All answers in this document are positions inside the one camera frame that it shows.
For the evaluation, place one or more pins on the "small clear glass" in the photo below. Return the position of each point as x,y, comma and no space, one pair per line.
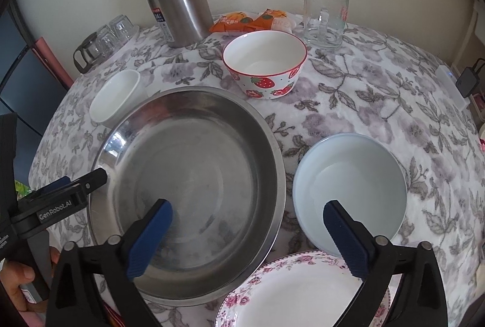
123,27
108,41

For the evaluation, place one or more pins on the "clear glass mug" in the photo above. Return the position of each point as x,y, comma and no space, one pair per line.
326,27

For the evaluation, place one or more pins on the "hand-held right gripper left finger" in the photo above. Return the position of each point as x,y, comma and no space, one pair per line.
149,240

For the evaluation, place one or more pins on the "large stainless steel basin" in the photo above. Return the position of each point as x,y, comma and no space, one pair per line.
197,168

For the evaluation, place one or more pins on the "pink board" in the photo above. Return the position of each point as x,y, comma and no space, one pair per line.
53,62

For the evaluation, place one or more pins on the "floral rimmed white plate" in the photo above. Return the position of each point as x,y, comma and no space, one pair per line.
295,296

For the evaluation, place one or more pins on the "black charger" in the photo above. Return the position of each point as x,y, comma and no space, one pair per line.
468,80

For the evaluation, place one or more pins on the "light blue bowl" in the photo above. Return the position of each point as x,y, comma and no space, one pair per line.
352,168

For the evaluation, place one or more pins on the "dark blue panel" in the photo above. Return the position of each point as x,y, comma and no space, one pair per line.
22,84

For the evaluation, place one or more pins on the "orange snack packet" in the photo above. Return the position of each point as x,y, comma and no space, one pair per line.
227,24
271,18

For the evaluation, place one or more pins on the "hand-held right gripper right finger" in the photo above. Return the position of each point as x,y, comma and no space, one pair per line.
346,243

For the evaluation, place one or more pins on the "small white bowl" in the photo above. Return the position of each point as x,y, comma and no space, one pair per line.
113,96

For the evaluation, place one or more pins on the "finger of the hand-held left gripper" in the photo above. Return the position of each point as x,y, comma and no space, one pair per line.
93,179
60,183

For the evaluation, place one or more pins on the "person's left hand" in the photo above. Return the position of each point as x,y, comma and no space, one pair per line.
15,289

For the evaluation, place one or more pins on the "strawberry print white bowl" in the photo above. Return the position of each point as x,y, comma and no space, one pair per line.
265,84

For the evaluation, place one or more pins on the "white power strip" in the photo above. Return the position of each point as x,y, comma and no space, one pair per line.
449,84

